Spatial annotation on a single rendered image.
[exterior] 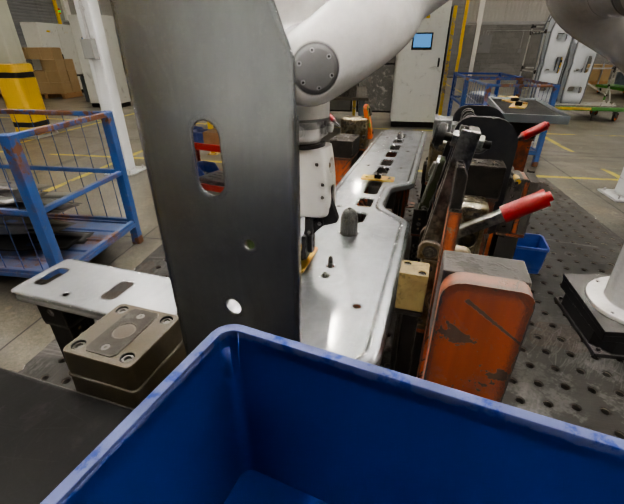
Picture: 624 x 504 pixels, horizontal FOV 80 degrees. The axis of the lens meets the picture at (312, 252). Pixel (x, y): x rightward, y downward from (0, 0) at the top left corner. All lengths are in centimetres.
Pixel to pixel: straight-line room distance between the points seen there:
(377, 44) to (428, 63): 717
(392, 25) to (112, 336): 40
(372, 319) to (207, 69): 34
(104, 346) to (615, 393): 90
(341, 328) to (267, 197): 25
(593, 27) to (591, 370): 65
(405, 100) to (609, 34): 690
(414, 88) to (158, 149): 737
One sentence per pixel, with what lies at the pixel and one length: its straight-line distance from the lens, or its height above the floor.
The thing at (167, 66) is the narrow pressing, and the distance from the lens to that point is 27.
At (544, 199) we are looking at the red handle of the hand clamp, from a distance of 51.
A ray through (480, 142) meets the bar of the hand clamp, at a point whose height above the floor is 120.
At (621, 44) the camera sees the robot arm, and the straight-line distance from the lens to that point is 78.
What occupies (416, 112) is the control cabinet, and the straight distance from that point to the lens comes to 765.
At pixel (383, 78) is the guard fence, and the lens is 837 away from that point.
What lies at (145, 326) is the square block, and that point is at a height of 106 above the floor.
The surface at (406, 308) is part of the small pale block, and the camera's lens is 48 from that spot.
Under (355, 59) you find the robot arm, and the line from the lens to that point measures 41.
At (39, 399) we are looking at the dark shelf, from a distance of 42.
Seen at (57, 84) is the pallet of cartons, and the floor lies 39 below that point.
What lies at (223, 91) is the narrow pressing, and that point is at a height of 127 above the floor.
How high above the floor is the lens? 129
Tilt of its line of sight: 28 degrees down
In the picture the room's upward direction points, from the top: straight up
